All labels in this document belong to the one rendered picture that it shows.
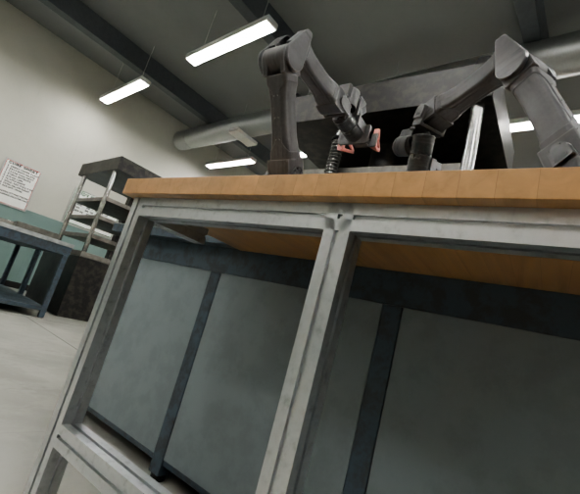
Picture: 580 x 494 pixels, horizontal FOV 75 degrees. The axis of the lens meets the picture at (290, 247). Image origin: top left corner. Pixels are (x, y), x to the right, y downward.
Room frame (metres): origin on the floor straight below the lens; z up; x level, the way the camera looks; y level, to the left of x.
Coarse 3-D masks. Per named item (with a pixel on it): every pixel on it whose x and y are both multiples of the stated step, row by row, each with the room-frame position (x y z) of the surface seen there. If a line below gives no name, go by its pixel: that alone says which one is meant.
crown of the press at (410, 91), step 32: (480, 64) 1.55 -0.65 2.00; (384, 96) 1.83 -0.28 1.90; (416, 96) 1.72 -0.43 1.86; (320, 128) 2.18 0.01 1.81; (384, 128) 1.99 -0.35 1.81; (448, 128) 1.83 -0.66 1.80; (320, 160) 2.61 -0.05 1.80; (352, 160) 2.48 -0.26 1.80; (384, 160) 2.13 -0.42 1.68; (448, 160) 2.14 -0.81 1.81; (480, 160) 2.04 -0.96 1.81; (512, 160) 2.16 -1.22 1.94
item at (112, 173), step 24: (96, 168) 4.98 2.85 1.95; (120, 168) 4.54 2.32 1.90; (144, 168) 4.75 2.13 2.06; (120, 192) 5.76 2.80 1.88; (72, 216) 5.22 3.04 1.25; (96, 216) 4.63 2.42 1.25; (120, 216) 5.49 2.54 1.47; (96, 240) 4.81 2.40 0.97; (48, 264) 5.11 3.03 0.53; (72, 264) 4.57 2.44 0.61; (96, 264) 4.65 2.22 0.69; (72, 288) 4.54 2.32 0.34; (96, 288) 4.73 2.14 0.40; (72, 312) 4.61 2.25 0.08
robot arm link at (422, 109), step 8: (424, 104) 0.85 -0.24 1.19; (416, 112) 0.87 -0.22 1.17; (424, 112) 0.85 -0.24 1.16; (416, 120) 0.87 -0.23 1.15; (408, 128) 0.94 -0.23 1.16; (416, 128) 0.90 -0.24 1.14; (424, 128) 0.88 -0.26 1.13; (432, 128) 0.87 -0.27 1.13; (400, 136) 0.97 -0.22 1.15; (408, 136) 0.92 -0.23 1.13; (440, 136) 0.89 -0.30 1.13; (400, 144) 0.94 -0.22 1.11; (400, 152) 0.96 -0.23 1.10; (408, 152) 0.93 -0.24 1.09
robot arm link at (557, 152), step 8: (560, 144) 0.51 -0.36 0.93; (568, 144) 0.50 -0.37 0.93; (552, 152) 0.52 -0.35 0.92; (560, 152) 0.51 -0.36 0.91; (568, 152) 0.50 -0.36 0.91; (576, 152) 0.49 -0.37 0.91; (552, 160) 0.52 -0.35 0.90; (560, 160) 0.51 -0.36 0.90; (568, 160) 0.50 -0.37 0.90; (576, 160) 0.49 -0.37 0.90
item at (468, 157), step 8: (480, 104) 1.56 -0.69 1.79; (472, 112) 1.58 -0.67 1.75; (480, 112) 1.56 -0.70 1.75; (472, 120) 1.57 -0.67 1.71; (480, 120) 1.56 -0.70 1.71; (472, 128) 1.57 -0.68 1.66; (480, 128) 1.57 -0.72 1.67; (472, 136) 1.56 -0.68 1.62; (464, 144) 1.59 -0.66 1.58; (472, 144) 1.56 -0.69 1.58; (464, 152) 1.58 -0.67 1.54; (472, 152) 1.56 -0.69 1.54; (464, 160) 1.57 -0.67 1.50; (472, 160) 1.56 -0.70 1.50; (464, 168) 1.57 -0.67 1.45; (472, 168) 1.56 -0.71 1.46
